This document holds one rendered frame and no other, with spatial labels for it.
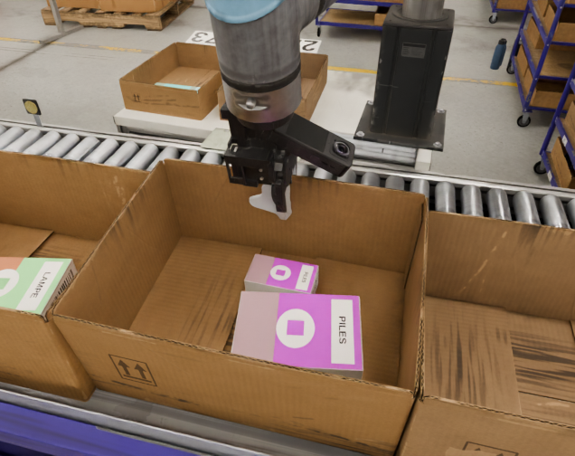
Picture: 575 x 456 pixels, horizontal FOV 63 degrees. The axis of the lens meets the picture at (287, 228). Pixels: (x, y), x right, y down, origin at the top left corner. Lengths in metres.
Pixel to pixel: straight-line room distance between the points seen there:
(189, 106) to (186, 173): 0.83
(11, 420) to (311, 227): 0.46
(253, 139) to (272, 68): 0.13
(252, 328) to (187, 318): 0.14
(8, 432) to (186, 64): 1.54
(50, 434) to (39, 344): 0.11
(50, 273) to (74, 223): 0.17
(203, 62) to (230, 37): 1.43
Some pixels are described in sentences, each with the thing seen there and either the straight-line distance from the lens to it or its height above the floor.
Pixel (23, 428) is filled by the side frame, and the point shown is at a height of 0.91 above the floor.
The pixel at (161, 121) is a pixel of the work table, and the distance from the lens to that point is 1.58.
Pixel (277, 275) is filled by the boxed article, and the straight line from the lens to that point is 0.69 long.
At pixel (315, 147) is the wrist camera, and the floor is 1.15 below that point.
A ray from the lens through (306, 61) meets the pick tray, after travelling 1.80.
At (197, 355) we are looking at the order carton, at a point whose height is 1.04.
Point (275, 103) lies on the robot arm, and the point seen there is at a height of 1.22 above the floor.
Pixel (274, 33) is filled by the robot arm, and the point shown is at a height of 1.30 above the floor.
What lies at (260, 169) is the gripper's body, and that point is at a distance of 0.62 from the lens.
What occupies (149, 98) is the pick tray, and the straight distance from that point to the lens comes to 1.62.
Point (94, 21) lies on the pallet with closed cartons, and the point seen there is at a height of 0.06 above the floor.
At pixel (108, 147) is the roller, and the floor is 0.74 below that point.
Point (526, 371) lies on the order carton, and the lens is 0.75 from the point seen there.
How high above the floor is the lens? 1.44
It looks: 40 degrees down
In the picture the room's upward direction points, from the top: straight up
